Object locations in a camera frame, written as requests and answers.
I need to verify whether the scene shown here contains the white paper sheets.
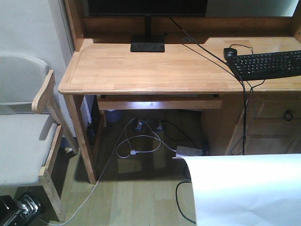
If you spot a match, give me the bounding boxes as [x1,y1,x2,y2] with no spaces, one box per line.
[182,154,301,226]

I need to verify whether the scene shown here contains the black stapler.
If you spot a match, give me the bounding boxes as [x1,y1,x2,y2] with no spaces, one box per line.
[0,192,44,226]

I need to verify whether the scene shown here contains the wooden desk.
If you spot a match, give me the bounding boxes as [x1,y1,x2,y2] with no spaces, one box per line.
[58,0,301,184]

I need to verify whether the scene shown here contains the white power adapter box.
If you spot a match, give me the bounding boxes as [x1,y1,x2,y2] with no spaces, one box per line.
[176,145,203,157]

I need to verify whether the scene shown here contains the black computer monitor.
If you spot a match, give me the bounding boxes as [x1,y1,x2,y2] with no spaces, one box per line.
[87,0,207,52]

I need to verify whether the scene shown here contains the black computer mouse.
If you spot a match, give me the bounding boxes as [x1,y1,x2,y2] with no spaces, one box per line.
[223,47,238,62]

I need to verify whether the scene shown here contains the grey cushioned wooden chair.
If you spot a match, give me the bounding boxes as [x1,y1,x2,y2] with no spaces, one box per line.
[0,55,79,222]

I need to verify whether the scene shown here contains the black keyboard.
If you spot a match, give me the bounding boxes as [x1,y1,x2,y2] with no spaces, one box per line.
[227,50,301,81]

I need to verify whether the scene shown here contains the white floor cable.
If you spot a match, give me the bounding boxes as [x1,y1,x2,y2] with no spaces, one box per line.
[40,117,179,226]

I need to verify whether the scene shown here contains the black monitor cable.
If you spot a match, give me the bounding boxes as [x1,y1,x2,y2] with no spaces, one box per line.
[169,16,247,156]

